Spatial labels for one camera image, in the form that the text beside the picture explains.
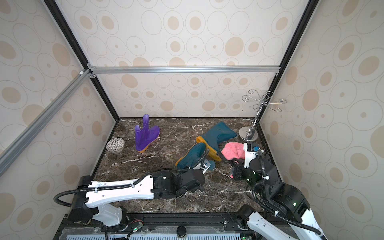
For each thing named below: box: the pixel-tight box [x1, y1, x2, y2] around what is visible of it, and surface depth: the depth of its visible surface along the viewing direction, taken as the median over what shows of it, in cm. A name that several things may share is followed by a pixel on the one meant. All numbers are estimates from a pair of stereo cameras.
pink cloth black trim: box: [217, 142, 245, 164], surface depth 63 cm
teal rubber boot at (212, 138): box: [196, 121, 237, 162], surface depth 105 cm
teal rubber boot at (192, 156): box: [175, 142, 216, 171], surface depth 94 cm
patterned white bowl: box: [106, 137, 125, 152], surface depth 102 cm
